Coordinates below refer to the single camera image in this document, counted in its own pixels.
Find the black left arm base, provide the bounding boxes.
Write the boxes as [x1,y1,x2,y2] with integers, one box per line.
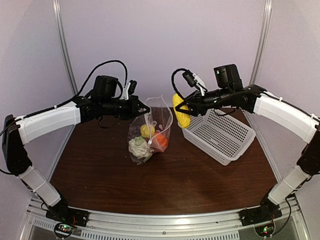
[44,195,89,227]

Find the round circuit board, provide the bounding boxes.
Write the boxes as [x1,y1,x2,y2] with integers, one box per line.
[53,222,75,239]
[254,222,275,238]

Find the right aluminium frame post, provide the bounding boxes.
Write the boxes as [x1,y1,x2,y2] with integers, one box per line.
[249,0,273,85]

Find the yellow toy banana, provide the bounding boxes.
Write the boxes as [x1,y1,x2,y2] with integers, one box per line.
[172,93,191,129]

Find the dark red toy grapes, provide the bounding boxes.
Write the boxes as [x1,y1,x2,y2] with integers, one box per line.
[129,125,141,138]

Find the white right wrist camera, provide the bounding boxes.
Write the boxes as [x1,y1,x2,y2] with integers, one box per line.
[182,70,208,96]

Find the left aluminium frame post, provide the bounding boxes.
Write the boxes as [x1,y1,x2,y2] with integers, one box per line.
[52,0,78,95]

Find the orange toy pumpkin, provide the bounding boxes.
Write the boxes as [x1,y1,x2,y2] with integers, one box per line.
[151,132,169,151]

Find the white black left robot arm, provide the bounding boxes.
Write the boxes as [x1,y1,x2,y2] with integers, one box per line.
[1,75,150,222]

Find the aluminium frame post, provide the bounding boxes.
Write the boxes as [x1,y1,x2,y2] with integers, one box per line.
[249,0,273,85]
[52,0,78,95]

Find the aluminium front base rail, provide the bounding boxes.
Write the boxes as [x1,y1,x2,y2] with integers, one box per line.
[22,197,308,240]

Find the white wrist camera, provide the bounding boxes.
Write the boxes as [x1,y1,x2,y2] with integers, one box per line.
[182,70,208,96]
[120,80,137,101]

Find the clear zip top bag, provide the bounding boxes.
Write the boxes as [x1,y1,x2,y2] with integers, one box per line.
[127,96,174,165]

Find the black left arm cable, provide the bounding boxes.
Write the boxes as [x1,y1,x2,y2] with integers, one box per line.
[0,59,130,175]

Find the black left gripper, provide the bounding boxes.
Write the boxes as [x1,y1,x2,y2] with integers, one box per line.
[100,94,150,120]

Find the right round circuit board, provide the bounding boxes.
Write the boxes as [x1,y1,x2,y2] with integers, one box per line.
[254,222,275,238]

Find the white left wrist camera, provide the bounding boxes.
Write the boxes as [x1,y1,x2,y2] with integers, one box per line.
[120,80,137,101]

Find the white perforated plastic basket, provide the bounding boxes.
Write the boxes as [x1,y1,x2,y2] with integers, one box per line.
[181,109,256,166]

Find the white toy cauliflower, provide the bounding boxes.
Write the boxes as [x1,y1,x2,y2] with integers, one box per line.
[128,136,153,165]

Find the yellow toy pepper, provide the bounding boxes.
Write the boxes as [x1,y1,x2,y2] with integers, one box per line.
[140,124,156,139]

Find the left round circuit board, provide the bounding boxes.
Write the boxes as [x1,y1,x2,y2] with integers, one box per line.
[53,222,75,239]

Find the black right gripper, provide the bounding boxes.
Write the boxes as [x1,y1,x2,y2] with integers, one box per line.
[176,86,233,116]

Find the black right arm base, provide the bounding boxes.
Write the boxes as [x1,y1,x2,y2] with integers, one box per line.
[238,193,282,226]

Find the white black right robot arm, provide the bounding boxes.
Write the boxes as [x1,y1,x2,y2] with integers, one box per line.
[171,64,320,221]

